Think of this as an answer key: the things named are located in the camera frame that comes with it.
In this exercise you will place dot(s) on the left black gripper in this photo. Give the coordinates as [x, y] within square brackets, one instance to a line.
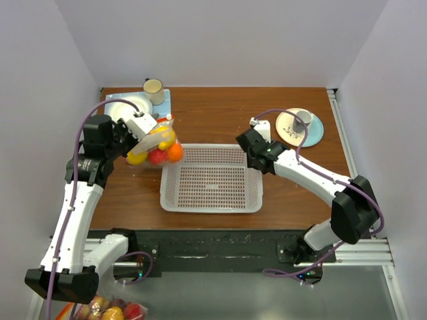
[121, 126]

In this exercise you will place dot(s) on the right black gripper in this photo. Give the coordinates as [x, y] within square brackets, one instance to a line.
[249, 160]

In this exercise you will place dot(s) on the fake yellow pepper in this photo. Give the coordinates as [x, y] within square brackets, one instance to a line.
[136, 159]

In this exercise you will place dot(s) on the fake red apple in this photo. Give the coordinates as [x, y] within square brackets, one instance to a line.
[157, 157]

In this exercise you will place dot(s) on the clear zip top bag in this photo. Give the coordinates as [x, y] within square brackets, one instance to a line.
[148, 143]

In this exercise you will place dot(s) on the fake yellow lemon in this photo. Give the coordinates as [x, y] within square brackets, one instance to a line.
[164, 137]

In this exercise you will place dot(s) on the fake orange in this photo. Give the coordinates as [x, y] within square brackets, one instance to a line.
[175, 152]

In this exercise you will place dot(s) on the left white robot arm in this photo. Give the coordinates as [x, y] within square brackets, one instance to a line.
[65, 272]

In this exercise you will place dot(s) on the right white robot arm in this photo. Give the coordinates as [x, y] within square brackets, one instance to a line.
[354, 209]

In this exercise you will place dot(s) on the pink and blue plate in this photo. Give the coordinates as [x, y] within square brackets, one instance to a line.
[292, 129]

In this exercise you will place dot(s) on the blue checked cloth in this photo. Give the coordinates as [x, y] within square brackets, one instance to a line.
[139, 98]

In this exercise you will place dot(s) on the grey cup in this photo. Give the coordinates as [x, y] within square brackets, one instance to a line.
[302, 120]

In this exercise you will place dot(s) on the white perforated plastic basket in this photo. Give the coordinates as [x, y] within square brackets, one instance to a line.
[211, 179]

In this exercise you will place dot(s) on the beige enamel mug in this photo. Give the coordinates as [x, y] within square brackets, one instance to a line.
[154, 91]

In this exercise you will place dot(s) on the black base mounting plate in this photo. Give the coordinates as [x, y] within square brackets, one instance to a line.
[221, 251]

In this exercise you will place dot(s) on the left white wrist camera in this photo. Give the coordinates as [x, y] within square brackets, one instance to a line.
[141, 126]

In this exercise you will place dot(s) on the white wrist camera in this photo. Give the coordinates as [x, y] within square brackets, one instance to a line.
[141, 126]
[263, 127]

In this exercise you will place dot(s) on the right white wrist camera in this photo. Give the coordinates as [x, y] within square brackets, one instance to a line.
[263, 127]

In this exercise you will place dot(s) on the aluminium frame rail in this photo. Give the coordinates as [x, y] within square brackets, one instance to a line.
[372, 252]

